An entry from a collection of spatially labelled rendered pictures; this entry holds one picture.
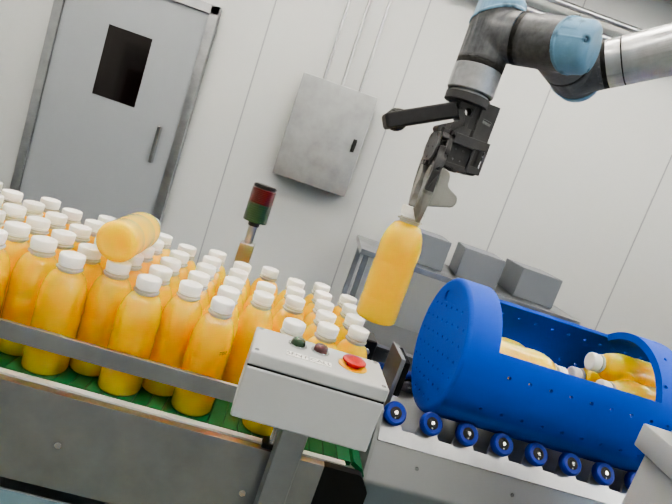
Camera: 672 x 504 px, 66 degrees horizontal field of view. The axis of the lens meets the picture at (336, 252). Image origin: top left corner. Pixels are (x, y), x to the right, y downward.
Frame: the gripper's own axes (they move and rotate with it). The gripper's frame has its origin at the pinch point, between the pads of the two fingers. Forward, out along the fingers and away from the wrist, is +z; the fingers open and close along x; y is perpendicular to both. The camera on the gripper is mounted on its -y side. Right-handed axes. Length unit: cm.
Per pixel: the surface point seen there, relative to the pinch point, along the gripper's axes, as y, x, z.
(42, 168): -217, 361, 77
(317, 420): -6.8, -17.6, 30.8
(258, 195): -27, 49, 10
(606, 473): 57, 5, 37
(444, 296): 18.4, 22.4, 15.9
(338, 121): 0, 328, -35
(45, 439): -44, -6, 52
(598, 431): 49, 3, 28
